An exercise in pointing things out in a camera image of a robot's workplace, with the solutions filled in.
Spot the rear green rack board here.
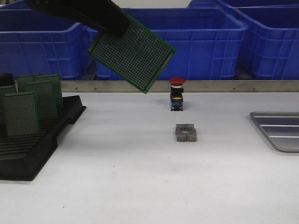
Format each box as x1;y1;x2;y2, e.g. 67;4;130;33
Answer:
17;73;64;109

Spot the grey metal clamp block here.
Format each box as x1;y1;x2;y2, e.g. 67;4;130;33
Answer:
175;124;197;142

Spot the left green rack board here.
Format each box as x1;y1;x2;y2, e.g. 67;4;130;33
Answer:
0;85;17;124

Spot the green board in rack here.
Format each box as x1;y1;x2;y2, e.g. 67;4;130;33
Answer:
25;81;57;119

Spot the steel table edge rail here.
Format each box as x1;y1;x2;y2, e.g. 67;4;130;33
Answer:
61;80;299;93

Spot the black slotted board rack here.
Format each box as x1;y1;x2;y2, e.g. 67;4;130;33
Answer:
0;74;86;181

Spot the right rear blue crate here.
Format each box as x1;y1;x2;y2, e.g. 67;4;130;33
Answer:
187;0;299;8

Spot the green perforated circuit board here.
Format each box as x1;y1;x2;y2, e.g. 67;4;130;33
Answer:
87;16;176;93

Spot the left front blue crate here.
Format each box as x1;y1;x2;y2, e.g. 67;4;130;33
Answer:
0;10;92;80

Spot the silver metal tray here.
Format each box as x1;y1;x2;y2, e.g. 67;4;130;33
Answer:
250;112;299;153

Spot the red emergency stop button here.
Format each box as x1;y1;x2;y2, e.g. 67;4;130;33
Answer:
169;77;185;111

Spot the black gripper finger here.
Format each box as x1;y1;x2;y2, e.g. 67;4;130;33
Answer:
26;0;131;37

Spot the left rear blue crate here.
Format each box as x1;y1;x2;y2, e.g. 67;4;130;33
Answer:
0;0;31;10

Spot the right front blue crate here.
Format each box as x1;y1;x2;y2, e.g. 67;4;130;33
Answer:
235;7;299;80

